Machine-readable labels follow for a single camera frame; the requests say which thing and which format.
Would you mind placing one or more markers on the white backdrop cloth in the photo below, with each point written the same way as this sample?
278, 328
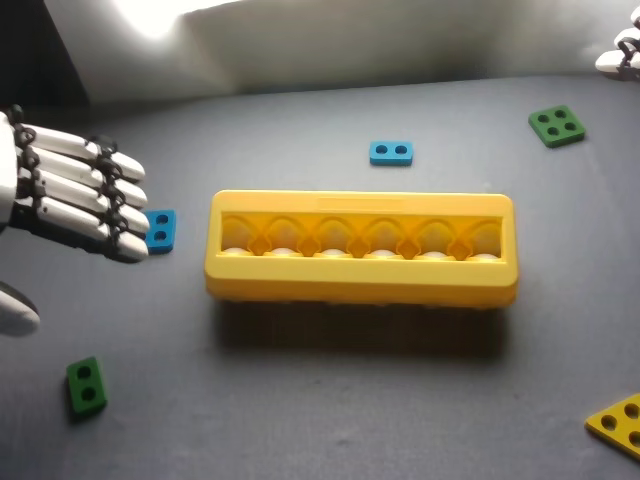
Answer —
350, 45

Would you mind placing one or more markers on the green four-hole block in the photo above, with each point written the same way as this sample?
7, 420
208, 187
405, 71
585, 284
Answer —
557, 122

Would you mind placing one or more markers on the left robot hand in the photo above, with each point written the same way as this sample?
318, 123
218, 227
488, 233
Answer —
65, 180

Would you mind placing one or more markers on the green two-hole block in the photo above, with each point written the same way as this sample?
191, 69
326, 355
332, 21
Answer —
74, 385

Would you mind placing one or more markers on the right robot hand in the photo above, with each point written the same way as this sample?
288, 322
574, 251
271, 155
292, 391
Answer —
612, 62

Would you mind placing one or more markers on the yellow four-hole block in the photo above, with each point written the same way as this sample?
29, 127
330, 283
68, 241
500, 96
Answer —
595, 425

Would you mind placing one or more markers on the blue two-hole block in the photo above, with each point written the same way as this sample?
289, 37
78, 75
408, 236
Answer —
391, 160

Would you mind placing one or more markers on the blue four-hole block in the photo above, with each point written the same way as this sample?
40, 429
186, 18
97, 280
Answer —
170, 227

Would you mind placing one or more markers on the yellow egg carton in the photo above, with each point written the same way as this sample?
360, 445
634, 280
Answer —
360, 285

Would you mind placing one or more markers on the grey table cloth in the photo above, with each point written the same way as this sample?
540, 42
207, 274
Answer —
300, 375

